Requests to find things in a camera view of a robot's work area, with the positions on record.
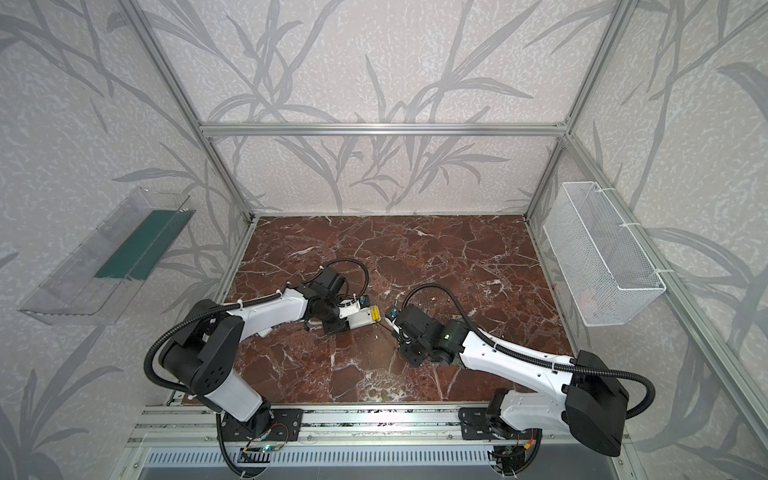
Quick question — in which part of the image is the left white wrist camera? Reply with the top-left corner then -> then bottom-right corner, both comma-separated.
338,295 -> 369,318

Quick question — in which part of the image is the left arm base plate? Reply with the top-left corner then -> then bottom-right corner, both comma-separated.
221,408 -> 304,442

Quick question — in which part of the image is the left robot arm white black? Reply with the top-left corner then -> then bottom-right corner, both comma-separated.
143,264 -> 381,431

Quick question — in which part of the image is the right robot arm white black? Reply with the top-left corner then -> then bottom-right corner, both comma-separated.
384,293 -> 656,457

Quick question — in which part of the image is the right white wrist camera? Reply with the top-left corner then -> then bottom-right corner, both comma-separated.
385,306 -> 399,323

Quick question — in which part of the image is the black yellow screwdriver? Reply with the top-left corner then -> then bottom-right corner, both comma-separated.
378,317 -> 399,338

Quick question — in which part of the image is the clear plastic wall bin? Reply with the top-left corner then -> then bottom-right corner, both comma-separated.
19,187 -> 195,326

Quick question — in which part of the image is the white remote control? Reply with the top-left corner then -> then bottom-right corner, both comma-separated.
347,306 -> 381,330

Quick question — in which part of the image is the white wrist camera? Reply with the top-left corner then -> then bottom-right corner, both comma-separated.
338,295 -> 369,318
385,306 -> 399,323

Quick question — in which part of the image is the aluminium mounting rail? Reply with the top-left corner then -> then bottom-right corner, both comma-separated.
127,402 -> 531,446

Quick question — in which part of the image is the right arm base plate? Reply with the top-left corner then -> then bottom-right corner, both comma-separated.
458,407 -> 541,442

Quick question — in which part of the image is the white wire mesh basket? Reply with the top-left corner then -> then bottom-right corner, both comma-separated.
544,181 -> 666,327

